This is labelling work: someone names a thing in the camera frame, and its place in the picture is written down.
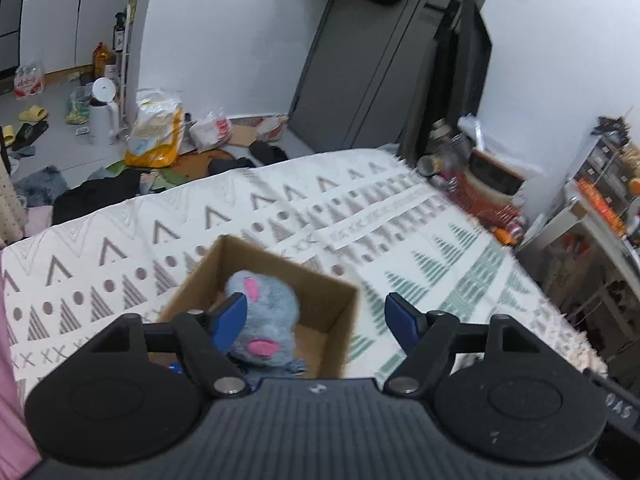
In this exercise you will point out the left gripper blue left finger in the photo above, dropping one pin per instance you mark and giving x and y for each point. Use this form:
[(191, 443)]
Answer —
[(227, 321)]

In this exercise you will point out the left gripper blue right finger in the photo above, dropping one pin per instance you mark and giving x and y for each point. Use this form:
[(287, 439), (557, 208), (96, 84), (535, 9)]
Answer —
[(405, 322)]

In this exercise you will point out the grey plush mouse toy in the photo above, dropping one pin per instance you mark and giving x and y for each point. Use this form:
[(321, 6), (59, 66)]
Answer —
[(266, 347)]

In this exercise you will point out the blue patterned plastic bag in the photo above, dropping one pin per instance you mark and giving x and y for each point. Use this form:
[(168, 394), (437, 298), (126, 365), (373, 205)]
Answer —
[(176, 368)]

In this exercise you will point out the brown cardboard box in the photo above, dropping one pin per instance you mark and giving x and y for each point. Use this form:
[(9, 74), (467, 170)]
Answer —
[(299, 322)]

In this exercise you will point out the patterned cream blanket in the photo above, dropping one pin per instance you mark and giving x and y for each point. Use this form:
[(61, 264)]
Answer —
[(362, 216)]

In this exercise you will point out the red plastic basket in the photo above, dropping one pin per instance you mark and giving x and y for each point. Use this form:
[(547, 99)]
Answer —
[(493, 209)]

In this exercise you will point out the brown rimmed bowl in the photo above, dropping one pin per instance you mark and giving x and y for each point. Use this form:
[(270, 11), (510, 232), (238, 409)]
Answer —
[(495, 174)]

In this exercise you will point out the white red plastic bag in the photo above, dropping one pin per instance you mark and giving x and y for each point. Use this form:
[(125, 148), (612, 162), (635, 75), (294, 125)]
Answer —
[(210, 132)]

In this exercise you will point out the yellow white food bag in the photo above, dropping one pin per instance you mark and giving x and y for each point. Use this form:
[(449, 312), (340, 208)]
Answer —
[(156, 135)]

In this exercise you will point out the white desk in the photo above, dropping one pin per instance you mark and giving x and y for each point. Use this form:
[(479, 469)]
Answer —
[(589, 273)]

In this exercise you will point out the dark grey door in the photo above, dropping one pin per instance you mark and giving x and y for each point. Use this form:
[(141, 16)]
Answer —
[(357, 84)]

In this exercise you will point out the black monitor screen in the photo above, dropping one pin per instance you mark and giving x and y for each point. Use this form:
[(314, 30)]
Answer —
[(452, 77)]

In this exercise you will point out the white kettle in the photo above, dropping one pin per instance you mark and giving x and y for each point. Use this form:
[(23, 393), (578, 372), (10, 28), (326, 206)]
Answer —
[(104, 120)]

